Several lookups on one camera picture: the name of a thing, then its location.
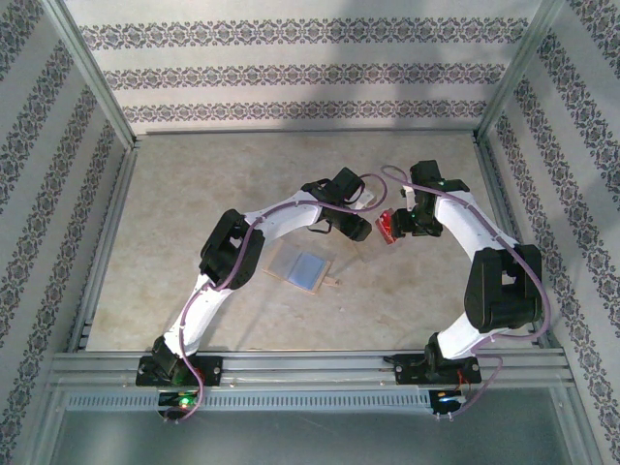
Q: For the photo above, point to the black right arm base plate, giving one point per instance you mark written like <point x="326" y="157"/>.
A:
<point x="404" y="375"/>

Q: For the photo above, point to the aluminium side rail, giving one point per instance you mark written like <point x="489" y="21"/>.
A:
<point x="491" y="169"/>
<point x="120" y="194"/>

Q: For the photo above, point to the aluminium back rail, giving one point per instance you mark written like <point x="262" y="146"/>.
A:
<point x="310" y="132"/>

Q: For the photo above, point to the aluminium frame post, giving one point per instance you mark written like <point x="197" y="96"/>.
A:
<point x="515" y="72"/>
<point x="93" y="72"/>

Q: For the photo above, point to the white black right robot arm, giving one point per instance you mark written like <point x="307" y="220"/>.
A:
<point x="460" y="223"/>

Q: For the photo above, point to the aluminium front rail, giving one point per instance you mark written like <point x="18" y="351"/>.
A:
<point x="315" y="368"/>

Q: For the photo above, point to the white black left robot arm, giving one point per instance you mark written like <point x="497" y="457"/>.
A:
<point x="286" y="220"/>

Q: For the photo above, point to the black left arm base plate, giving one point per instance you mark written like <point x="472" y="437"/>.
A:
<point x="213" y="370"/>

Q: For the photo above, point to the red credit card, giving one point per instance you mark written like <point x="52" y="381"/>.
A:
<point x="386" y="226"/>

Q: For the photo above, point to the beige card holder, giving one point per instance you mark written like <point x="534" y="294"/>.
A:
<point x="310" y="269"/>

